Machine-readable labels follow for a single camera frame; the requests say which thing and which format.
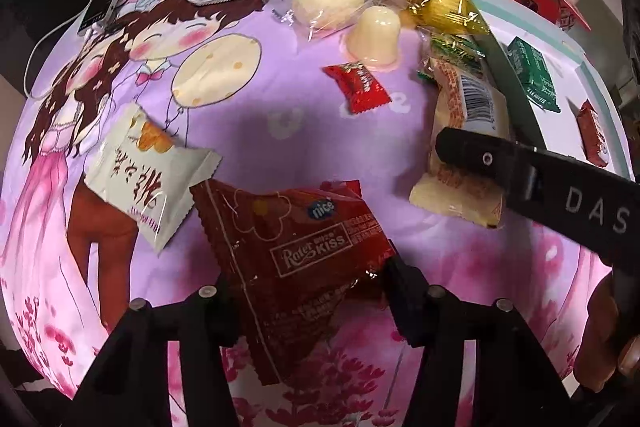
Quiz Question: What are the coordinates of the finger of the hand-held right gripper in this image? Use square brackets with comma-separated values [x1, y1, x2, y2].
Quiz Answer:
[434, 126, 541, 214]

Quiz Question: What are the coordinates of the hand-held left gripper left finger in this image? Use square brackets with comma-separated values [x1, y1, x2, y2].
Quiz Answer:
[75, 274, 242, 427]

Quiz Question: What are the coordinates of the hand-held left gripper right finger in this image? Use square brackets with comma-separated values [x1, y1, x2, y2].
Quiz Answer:
[382, 254, 576, 427]

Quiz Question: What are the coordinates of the cream packet with barcode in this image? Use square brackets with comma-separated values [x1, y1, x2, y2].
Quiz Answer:
[409, 57, 510, 228]

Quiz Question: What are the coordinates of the red snack packet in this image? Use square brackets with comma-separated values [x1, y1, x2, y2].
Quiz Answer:
[189, 179, 396, 385]

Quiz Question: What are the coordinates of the person's right hand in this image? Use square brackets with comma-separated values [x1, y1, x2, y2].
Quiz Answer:
[574, 272, 640, 393]

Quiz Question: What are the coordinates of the red-brown snack packet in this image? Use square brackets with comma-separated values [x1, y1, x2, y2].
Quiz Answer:
[576, 99, 610, 168]

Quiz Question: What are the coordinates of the dark green snack packet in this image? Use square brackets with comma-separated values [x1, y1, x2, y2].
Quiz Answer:
[507, 37, 562, 112]

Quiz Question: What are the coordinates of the green striped snack packet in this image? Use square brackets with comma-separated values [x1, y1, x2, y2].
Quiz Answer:
[417, 32, 488, 80]

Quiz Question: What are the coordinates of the small red candy packet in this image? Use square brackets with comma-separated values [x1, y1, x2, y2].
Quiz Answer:
[321, 62, 392, 115]

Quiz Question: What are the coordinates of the yellow snack packet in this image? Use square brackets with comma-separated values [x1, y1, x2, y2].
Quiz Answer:
[405, 0, 491, 36]

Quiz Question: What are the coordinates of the white packet with orange print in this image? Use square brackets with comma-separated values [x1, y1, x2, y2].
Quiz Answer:
[82, 103, 223, 254]

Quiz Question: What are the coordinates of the white jelly cup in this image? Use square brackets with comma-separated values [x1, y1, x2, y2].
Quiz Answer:
[341, 5, 402, 70]

